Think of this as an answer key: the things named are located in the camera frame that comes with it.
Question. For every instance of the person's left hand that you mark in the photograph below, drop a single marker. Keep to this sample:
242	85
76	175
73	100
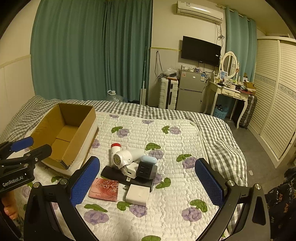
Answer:
9	205

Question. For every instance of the pink rose-print card box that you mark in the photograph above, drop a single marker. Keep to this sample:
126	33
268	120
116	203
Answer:
104	190

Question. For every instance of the silver fridge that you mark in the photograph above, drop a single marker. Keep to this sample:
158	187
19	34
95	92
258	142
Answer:
190	90

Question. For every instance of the white suitcase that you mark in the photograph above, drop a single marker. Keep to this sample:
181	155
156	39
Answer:
168	93

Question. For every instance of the white plug charger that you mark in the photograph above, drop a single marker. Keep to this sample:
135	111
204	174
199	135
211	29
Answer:
131	170

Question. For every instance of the white oval mirror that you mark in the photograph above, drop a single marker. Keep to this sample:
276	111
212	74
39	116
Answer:
229	63

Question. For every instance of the wide green curtain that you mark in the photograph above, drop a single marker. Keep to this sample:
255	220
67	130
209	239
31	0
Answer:
92	51

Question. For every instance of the white square power adapter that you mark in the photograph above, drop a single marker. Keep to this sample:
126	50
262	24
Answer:
138	195

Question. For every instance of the black case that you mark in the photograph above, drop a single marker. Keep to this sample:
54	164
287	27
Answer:
111	173

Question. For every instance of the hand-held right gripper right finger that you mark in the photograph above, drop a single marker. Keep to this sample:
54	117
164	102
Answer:
209	185

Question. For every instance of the dark printed cloth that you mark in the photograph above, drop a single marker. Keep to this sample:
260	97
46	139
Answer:
282	204

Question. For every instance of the black wall television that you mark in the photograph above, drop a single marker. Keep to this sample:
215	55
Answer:
200	51

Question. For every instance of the large clear water bottle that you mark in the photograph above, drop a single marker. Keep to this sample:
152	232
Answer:
115	97

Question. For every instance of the black cube power strip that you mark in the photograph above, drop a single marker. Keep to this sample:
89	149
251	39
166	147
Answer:
146	170

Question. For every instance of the dark checked suitcase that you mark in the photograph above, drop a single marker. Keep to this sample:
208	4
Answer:
249	111

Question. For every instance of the red-capped white bottle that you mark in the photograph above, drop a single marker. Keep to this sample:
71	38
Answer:
115	147

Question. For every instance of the narrow green curtain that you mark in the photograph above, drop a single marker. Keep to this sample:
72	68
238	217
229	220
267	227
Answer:
240	46

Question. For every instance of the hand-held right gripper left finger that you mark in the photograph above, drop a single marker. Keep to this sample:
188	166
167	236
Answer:
85	182

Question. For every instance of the white mini hair dryer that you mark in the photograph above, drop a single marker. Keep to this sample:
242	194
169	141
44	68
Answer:
124	157

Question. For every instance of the grey checked bed sheet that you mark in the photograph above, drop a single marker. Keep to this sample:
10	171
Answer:
208	129

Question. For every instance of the white dressing table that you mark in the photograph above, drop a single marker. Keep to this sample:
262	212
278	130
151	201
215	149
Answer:
227	91

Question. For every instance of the blue plastic basket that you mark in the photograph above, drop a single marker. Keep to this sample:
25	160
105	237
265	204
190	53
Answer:
220	112

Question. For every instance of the floral quilted mat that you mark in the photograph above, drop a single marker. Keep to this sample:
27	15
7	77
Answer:
175	148

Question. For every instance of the small brown cardboard box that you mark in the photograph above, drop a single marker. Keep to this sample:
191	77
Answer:
249	85

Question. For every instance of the white air conditioner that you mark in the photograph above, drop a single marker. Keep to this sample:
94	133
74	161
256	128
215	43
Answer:
198	11

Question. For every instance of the white mop pole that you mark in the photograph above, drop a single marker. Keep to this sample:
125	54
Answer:
143	88

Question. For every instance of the light blue oval case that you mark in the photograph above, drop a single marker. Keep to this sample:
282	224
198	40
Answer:
149	159

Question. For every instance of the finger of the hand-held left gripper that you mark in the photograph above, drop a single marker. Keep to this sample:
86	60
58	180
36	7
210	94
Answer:
20	143
38	153

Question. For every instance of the cream louvred wardrobe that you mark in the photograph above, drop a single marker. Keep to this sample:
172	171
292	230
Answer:
272	97

